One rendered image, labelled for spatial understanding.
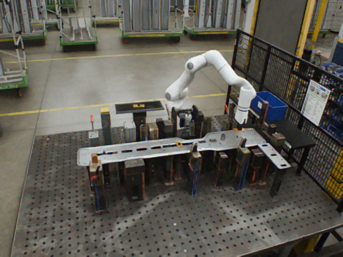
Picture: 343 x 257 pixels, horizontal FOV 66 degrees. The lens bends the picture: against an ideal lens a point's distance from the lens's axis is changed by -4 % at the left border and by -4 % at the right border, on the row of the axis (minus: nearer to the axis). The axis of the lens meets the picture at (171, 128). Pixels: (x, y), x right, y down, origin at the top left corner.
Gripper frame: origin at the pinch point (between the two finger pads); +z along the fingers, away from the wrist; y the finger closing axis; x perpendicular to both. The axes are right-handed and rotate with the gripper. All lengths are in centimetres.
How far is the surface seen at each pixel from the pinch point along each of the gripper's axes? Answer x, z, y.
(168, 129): -51, 6, -16
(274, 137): 23.5, 4.0, 13.1
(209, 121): -18.4, 1.3, -14.5
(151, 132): -65, 4, -12
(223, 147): -16.2, 9.3, 10.1
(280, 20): 157, -44, -189
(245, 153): -7.5, 5.4, 24.7
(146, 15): 67, 36, -714
